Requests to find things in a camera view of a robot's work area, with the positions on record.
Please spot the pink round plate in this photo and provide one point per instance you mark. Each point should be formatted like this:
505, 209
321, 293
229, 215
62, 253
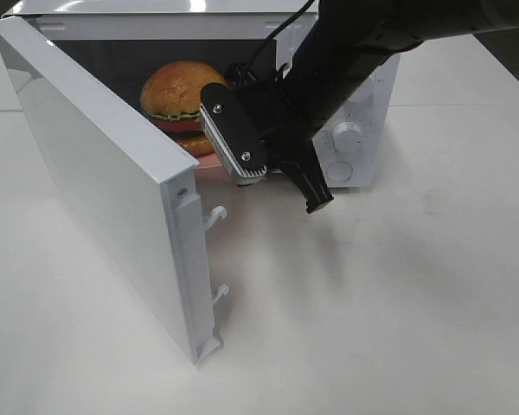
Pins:
210, 170

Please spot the white microwave knob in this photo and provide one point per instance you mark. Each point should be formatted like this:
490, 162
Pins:
347, 137
364, 91

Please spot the toy hamburger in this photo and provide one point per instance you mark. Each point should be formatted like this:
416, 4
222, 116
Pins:
171, 100

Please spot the white microwave door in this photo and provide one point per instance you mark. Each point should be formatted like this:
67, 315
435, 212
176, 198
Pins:
129, 185

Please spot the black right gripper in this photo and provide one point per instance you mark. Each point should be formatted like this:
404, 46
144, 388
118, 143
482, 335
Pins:
286, 135

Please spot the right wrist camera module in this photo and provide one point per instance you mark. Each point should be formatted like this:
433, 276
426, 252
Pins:
232, 135

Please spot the round white door release button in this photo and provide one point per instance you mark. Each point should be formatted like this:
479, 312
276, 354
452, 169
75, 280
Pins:
339, 172

